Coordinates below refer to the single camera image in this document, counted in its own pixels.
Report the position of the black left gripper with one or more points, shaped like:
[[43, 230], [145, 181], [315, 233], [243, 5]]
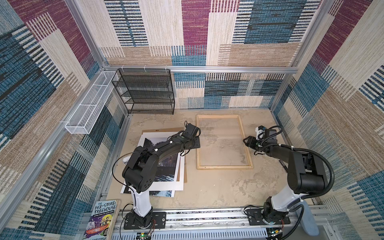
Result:
[[197, 144]]

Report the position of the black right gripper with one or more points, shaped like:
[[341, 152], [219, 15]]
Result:
[[250, 141]]

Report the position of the white bordered dark photo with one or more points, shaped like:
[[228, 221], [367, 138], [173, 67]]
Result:
[[167, 170]]

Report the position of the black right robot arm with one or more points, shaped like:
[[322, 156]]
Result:
[[309, 175]]

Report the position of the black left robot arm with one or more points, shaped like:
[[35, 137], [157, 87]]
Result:
[[140, 171]]

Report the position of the white photo mat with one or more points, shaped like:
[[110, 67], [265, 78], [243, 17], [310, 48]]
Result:
[[160, 186]]

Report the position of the brown cardboard backing board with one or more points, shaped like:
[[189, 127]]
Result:
[[162, 130]]

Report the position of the black marker pen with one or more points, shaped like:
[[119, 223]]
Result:
[[284, 166]]

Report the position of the small white object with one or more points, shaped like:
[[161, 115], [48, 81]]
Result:
[[126, 159]]

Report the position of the grey blue padded object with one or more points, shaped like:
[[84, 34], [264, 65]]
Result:
[[307, 220]]

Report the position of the colourful treehouse book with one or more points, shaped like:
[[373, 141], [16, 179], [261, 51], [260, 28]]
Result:
[[102, 220]]

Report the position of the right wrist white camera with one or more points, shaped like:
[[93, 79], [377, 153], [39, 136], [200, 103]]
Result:
[[260, 133]]

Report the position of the black wire mesh shelf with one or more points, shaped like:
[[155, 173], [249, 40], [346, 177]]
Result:
[[145, 91]]

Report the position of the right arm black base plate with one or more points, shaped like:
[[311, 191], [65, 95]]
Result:
[[255, 218]]

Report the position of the aluminium front rail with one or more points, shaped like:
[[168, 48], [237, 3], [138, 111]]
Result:
[[227, 224]]

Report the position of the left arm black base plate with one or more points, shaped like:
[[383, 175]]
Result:
[[133, 221]]

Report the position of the white wire mesh basket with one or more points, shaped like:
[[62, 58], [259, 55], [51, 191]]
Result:
[[86, 114]]

